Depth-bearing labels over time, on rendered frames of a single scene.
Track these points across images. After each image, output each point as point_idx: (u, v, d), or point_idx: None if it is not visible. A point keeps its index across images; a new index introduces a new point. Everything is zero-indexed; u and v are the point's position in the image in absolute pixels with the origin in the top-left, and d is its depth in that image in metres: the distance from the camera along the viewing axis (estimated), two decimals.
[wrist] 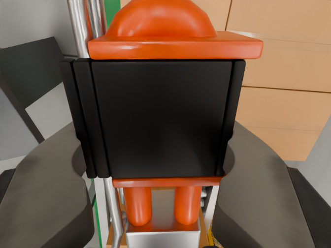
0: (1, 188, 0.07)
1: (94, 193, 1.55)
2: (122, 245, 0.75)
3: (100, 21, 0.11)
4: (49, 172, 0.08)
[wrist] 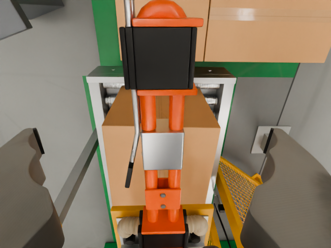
0: None
1: (96, 138, 1.47)
2: (120, 126, 0.66)
3: (132, 12, 0.23)
4: (2, 187, 0.07)
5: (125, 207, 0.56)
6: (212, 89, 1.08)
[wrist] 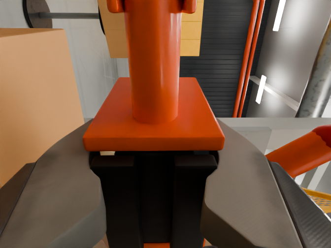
0: (22, 181, 0.07)
1: None
2: None
3: None
4: (66, 168, 0.08)
5: None
6: None
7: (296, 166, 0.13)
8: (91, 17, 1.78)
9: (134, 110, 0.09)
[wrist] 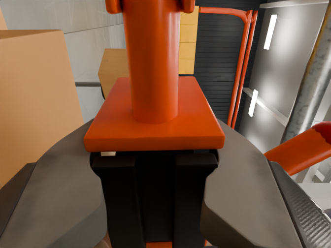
0: (23, 180, 0.07)
1: None
2: None
3: None
4: (67, 168, 0.08)
5: None
6: None
7: (296, 163, 0.13)
8: (94, 86, 2.09)
9: (134, 110, 0.09)
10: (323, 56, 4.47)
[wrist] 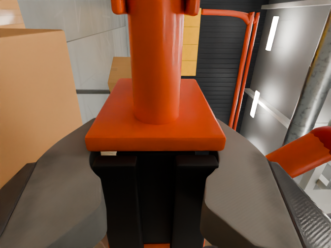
0: (22, 180, 0.07)
1: None
2: None
3: None
4: (67, 168, 0.08)
5: None
6: None
7: (294, 167, 0.13)
8: (102, 93, 2.13)
9: (136, 110, 0.09)
10: (325, 59, 4.49)
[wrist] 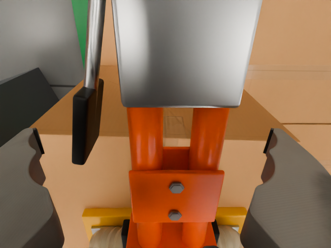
0: None
1: None
2: (67, 136, 0.28)
3: None
4: (2, 187, 0.07)
5: (107, 210, 0.35)
6: None
7: None
8: None
9: None
10: None
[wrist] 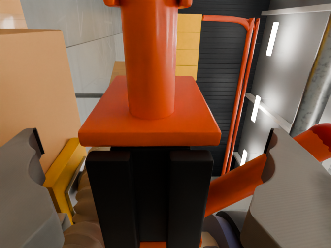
0: None
1: None
2: None
3: None
4: (2, 187, 0.07)
5: None
6: None
7: None
8: None
9: (131, 106, 0.09)
10: (326, 64, 4.51)
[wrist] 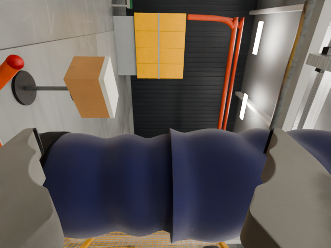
0: None
1: None
2: None
3: None
4: (2, 187, 0.07)
5: None
6: None
7: None
8: (65, 90, 2.32)
9: None
10: None
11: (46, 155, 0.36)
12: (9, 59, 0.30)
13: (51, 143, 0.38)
